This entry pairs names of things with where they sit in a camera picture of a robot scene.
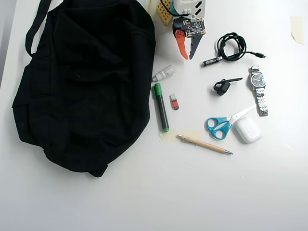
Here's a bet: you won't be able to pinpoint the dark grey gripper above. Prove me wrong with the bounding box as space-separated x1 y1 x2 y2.
172 18 204 60

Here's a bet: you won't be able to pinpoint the small black clip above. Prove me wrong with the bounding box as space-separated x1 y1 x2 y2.
212 77 244 96

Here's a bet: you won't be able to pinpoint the black fabric bag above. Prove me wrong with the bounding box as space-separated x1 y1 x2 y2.
11 0 157 178

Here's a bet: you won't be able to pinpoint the black AA battery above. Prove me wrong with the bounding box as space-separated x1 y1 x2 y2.
202 57 223 68

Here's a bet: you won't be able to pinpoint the white grey adapter plug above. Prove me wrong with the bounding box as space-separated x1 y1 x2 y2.
152 64 176 82

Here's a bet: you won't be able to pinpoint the yellow perforated plastic block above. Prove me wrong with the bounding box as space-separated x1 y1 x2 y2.
155 0 174 26

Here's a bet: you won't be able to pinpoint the red USB stick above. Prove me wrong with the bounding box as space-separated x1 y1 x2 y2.
169 94 180 111

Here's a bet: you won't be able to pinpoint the green and black marker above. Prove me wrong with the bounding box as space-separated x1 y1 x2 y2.
152 82 170 132

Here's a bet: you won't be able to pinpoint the silver metal wristwatch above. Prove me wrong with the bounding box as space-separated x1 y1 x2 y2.
246 65 270 117

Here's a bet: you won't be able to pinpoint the long masking tape strip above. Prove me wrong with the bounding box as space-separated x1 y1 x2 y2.
158 129 205 144

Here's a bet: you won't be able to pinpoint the wooden ballpoint pen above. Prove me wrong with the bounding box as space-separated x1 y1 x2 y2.
177 134 234 155

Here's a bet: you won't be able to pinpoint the white earbuds case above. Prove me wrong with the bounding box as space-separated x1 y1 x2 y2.
234 117 262 144

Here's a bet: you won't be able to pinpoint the short masking tape piece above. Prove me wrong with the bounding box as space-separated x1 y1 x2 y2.
290 15 305 46

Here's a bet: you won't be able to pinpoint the bare camera circuit board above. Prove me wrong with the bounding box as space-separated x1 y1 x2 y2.
182 17 207 39

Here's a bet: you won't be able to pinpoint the black coiled USB cable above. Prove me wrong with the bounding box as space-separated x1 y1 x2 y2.
215 32 267 64

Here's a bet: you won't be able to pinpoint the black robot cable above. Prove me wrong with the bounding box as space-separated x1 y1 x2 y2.
159 0 193 18

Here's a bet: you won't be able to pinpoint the blue handled scissors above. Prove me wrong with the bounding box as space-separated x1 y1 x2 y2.
206 104 257 141

